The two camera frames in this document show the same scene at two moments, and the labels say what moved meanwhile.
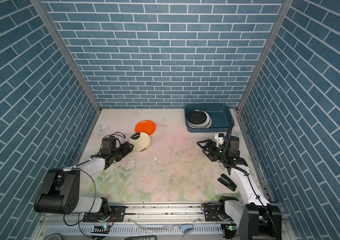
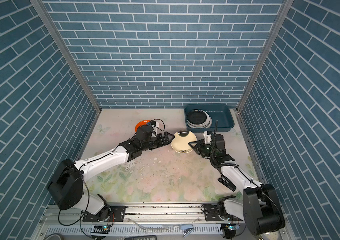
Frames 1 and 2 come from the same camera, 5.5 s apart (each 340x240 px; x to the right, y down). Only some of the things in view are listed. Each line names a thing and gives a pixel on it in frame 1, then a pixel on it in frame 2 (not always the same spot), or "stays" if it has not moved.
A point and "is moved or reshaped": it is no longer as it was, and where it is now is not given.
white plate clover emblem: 205,125 stays
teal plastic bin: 221,114 stays
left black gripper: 125,151 -> 165,140
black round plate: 196,116 stays
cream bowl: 142,144 is moved or reshaped
